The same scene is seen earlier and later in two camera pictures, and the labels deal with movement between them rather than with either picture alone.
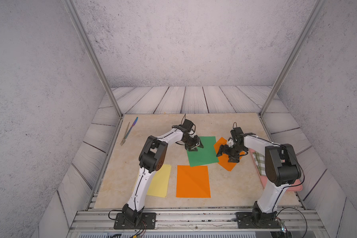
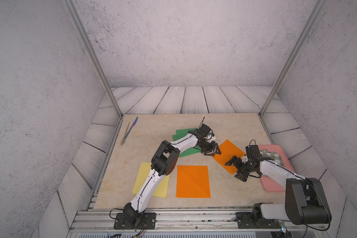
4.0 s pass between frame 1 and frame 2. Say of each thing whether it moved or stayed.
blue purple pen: stayed
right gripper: moved
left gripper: moved
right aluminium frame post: stayed
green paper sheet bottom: moved
